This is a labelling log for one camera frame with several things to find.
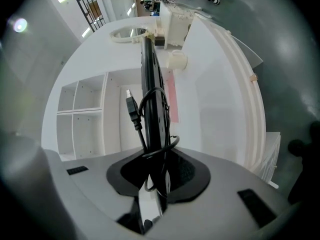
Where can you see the white ornate dressing table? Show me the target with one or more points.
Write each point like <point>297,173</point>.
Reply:
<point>175,21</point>

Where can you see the white hutch shelf cabinet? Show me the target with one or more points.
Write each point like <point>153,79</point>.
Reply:
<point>87,94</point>

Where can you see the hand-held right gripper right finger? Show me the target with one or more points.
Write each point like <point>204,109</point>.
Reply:
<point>225,184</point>

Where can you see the round ceiling light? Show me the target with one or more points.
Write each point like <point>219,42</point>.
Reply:
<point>20,25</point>

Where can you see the oval white-framed mirror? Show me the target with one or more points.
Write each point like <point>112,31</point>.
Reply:
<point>127,32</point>

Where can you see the black metal railing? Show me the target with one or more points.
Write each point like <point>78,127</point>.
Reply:
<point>83,9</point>

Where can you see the flower plant in black pot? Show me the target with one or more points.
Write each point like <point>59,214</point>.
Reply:
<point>160,41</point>

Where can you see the pink mat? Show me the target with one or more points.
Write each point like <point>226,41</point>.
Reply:
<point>172,96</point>

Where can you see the white cup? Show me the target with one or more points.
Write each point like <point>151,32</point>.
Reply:
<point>176,60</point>

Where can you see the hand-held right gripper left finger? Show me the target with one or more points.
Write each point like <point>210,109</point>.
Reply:
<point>95,184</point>

